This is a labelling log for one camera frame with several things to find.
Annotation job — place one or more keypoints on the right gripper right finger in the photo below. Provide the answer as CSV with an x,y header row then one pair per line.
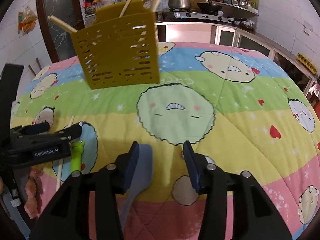
x,y
254,214

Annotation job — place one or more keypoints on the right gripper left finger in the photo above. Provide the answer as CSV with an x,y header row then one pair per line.
x,y
85,206

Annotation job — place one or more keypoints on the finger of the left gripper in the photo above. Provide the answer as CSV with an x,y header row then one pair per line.
x,y
31,129
70,133

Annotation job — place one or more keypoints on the green handled fork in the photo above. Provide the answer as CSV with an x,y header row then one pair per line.
x,y
77,150

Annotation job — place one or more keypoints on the blue plastic spoon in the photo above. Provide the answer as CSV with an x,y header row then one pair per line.
x,y
141,180

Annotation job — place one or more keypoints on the kitchen counter cabinets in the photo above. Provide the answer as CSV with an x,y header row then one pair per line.
x,y
204,32

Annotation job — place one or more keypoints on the person's left hand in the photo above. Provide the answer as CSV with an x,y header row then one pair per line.
x,y
33,189

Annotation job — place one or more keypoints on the yellow slotted utensil holder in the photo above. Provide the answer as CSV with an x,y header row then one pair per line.
x,y
120,47

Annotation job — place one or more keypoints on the colourful cartoon quilt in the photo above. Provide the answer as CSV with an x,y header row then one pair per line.
x,y
233,105

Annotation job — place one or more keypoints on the hanging orange plastic bag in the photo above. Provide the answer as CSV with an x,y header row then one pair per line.
x,y
26,20

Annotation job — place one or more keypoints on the dark wooden door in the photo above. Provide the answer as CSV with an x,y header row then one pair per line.
x,y
58,40

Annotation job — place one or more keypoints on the yellow egg tray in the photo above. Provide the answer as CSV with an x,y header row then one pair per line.
x,y
308,64

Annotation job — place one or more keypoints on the steel cooking pot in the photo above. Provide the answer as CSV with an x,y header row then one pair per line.
x,y
180,4

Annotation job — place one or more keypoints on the black wok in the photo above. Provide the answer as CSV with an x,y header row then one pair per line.
x,y
209,8

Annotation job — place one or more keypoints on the gas stove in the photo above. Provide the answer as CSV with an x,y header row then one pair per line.
x,y
187,16

